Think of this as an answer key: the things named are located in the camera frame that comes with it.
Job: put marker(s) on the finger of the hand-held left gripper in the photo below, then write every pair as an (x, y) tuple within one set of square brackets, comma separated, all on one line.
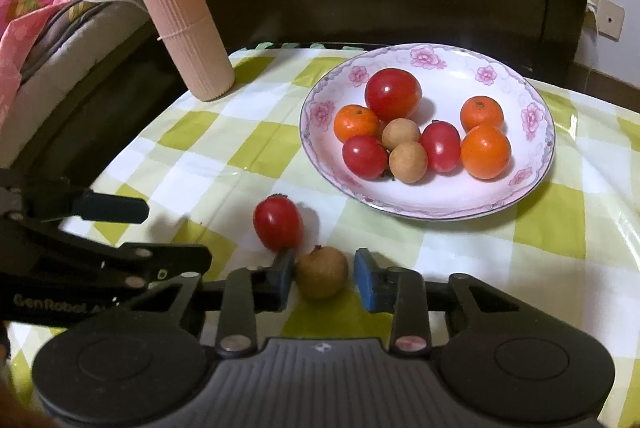
[(175, 260), (115, 209)]

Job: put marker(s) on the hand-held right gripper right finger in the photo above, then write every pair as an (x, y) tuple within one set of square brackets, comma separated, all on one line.
[(364, 283)]

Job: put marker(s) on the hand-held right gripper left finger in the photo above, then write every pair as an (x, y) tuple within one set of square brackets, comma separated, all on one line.
[(285, 280)]

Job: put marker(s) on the brown longan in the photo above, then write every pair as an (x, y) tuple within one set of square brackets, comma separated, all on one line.
[(408, 163), (400, 133), (321, 271)]

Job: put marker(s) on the red cherry tomato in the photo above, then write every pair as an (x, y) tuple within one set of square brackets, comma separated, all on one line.
[(440, 146), (365, 156), (278, 223)]

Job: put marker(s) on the white floral plate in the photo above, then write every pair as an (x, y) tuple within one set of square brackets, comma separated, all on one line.
[(450, 198)]

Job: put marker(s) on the orange mandarin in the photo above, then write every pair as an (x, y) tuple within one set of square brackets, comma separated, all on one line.
[(356, 123), (485, 151), (481, 110)]

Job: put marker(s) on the large red tomato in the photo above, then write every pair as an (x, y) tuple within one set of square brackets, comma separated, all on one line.
[(393, 94)]

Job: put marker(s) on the green white checked tablecloth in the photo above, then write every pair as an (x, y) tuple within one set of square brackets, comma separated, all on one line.
[(500, 268)]

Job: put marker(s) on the grey beige mattress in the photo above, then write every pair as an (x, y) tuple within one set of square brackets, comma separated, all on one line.
[(60, 53)]

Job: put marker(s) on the pink ribbed cylindrical container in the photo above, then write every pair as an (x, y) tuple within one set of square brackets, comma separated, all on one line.
[(185, 28)]

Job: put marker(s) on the pink printed blanket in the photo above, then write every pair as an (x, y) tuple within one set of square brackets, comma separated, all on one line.
[(20, 3)]

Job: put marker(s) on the dark wooden bed frame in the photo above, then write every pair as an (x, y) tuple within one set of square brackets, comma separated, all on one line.
[(110, 108)]

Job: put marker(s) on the beige wall socket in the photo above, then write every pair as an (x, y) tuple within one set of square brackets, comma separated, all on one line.
[(610, 18)]

